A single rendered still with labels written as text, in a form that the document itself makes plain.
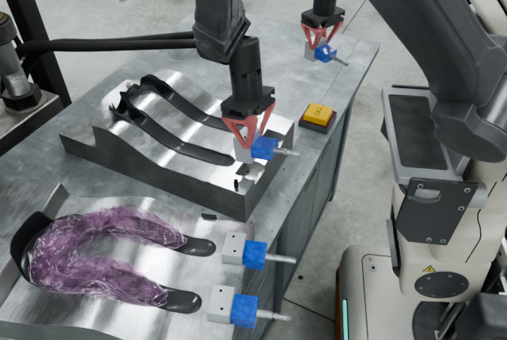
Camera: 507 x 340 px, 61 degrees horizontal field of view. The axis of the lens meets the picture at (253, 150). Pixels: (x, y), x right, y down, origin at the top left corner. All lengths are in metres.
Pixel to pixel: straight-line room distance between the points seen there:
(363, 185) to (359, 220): 0.22
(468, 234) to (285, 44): 0.89
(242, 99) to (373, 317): 0.88
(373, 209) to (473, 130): 1.58
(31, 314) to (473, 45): 0.71
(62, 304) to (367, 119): 2.03
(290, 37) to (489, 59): 1.13
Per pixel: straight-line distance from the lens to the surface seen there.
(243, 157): 0.84
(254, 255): 0.78
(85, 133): 1.09
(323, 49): 1.18
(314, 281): 1.77
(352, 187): 2.11
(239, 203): 0.87
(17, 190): 0.94
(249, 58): 0.74
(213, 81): 1.31
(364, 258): 1.53
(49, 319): 0.78
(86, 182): 1.06
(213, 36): 0.67
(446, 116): 0.47
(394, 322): 1.44
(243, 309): 0.73
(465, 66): 0.44
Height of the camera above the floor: 1.53
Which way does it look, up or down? 43 degrees down
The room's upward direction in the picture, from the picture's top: straight up
